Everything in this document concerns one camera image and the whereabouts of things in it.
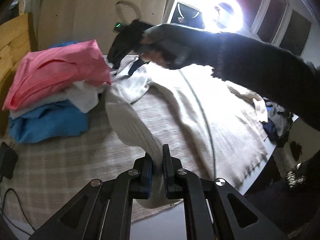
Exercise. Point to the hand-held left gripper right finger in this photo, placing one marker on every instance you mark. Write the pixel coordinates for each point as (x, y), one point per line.
(165, 180)

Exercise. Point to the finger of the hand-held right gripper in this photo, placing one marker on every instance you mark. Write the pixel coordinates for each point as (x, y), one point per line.
(116, 55)
(136, 66)

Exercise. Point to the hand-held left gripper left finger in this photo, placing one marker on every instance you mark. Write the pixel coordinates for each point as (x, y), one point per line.
(149, 180)

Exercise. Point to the cream knit sweater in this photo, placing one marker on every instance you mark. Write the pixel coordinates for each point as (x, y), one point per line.
(187, 110)

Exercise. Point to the grey clothes pile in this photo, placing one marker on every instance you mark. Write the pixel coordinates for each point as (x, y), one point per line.
(277, 125)

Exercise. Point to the person's right hand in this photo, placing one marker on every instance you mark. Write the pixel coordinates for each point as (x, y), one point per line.
(152, 55)

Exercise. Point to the white folded garment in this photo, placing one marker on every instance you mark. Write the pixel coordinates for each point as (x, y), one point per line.
(82, 97)

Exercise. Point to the light wooden panel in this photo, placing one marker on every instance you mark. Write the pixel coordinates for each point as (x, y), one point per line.
(75, 10)

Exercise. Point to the pink folded garment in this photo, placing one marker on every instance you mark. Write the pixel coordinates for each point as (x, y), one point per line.
(55, 67)

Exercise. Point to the blue folded garment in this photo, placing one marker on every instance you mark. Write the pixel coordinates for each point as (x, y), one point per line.
(47, 122)

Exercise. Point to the yellow wooden headboard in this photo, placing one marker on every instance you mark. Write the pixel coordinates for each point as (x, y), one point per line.
(15, 37)

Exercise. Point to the black power brick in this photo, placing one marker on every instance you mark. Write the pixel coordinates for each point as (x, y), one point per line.
(7, 160)

